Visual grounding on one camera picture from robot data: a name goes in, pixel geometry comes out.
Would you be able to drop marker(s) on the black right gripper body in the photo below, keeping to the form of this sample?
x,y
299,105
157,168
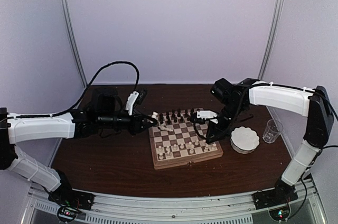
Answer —
x,y
230,110

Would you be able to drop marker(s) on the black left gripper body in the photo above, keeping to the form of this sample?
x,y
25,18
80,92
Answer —
x,y
133,128

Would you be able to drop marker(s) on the white rook chess piece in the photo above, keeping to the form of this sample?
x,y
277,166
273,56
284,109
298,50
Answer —
x,y
213,147

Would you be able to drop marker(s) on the wooden chess board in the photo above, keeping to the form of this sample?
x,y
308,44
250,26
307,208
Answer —
x,y
186,136

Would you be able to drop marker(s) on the white knight chess piece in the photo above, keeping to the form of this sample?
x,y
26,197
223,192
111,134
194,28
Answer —
x,y
168,153

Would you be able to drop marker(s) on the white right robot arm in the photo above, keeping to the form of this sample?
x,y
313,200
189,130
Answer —
x,y
310,103

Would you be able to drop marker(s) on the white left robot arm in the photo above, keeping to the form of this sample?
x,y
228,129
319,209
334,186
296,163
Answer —
x,y
105,110

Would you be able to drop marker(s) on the white queen chess piece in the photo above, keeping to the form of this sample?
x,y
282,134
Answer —
x,y
161,127

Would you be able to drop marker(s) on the black chess pieces rows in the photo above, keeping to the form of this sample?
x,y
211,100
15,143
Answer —
x,y
176,117

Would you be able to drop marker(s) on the right round controller board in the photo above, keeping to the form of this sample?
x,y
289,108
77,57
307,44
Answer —
x,y
279,214

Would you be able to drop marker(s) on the round controller board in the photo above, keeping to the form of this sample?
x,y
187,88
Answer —
x,y
67,214
279,214

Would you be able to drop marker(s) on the left round controller board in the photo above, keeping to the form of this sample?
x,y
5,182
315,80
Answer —
x,y
67,214

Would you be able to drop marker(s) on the white scalloped ceramic bowl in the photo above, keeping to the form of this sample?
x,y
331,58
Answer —
x,y
244,140

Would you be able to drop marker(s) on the clear drinking glass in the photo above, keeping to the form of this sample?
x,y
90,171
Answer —
x,y
272,131

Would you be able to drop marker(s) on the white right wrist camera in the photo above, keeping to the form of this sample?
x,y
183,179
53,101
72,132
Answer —
x,y
204,115

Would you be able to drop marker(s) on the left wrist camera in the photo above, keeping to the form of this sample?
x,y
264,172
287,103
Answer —
x,y
135,98

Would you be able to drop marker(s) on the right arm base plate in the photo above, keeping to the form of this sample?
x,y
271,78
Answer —
x,y
270,198

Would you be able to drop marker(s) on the aluminium front rail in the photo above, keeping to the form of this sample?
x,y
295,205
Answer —
x,y
233,208

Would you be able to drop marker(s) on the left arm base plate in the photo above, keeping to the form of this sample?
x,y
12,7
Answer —
x,y
75,199

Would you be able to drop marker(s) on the left aluminium frame post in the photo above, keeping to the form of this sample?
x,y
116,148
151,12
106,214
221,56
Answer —
x,y
72,42

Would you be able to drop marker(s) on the aluminium frame post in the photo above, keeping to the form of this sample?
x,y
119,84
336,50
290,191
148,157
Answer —
x,y
271,37
72,42

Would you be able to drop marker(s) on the right aluminium frame post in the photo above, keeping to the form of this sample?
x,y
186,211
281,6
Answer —
x,y
271,37

